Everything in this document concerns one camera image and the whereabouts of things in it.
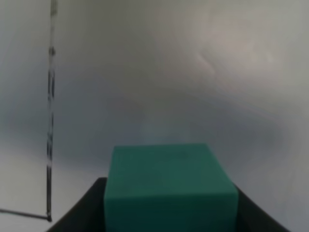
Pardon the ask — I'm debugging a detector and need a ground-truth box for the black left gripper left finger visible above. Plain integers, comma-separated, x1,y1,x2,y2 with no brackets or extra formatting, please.
48,177,107,232

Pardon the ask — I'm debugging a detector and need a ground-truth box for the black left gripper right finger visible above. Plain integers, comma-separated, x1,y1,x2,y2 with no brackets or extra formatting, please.
235,184,289,232

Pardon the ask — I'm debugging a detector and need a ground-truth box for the green cube block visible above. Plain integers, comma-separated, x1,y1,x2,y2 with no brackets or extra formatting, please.
104,144,239,232

